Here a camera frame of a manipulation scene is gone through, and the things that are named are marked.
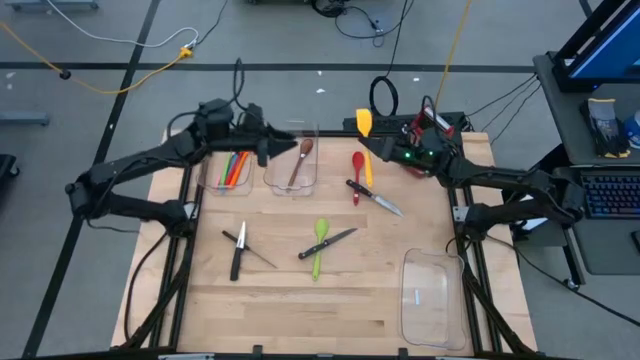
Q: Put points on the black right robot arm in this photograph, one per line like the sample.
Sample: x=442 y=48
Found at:
x=500 y=177

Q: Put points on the red silicone spoon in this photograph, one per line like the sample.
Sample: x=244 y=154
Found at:
x=358 y=162

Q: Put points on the orange silicone spatula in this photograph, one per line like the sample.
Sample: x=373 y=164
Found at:
x=240 y=170

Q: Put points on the pink silicone spatula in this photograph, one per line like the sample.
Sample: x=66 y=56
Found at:
x=220 y=177

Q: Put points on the white paper sheet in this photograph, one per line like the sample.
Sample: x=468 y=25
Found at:
x=535 y=225

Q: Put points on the black floor disc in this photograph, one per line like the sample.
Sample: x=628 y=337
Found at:
x=64 y=75

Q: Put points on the white wipes canister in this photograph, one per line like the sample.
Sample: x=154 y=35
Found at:
x=634 y=129

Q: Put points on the black floor caster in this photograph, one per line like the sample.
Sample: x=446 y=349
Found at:
x=7 y=165

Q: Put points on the grey floor foot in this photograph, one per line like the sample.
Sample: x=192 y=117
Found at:
x=50 y=4
x=22 y=118

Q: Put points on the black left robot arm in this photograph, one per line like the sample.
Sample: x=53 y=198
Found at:
x=130 y=167

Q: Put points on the yellow silicone spatula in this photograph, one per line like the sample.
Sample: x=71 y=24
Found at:
x=364 y=120

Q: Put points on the brown wooden spoon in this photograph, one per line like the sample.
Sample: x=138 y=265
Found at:
x=299 y=167

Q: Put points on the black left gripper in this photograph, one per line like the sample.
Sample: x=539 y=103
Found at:
x=250 y=137

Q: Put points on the computer monitor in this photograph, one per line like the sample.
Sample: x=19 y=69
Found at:
x=605 y=45

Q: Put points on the thin black serrated knife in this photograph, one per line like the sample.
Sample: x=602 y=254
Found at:
x=262 y=259

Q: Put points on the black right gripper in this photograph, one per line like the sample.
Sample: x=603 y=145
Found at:
x=425 y=162

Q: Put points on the green silicone spoon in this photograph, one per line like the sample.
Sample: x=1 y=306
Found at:
x=320 y=230

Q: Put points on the grey work gloves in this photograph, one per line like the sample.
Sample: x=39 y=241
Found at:
x=605 y=127

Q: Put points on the green silicone spatula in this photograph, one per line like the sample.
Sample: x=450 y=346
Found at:
x=226 y=170

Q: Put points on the black keyboard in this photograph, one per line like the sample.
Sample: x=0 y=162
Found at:
x=612 y=195

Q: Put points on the dark grey desk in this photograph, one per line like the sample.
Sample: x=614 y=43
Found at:
x=600 y=250

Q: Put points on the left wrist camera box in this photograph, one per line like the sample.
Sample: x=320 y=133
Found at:
x=215 y=120

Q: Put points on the clear plastic bin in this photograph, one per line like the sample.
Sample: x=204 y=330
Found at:
x=240 y=191
x=305 y=185
x=435 y=320

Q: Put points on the red silicone spatula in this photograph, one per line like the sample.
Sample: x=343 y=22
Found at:
x=233 y=170

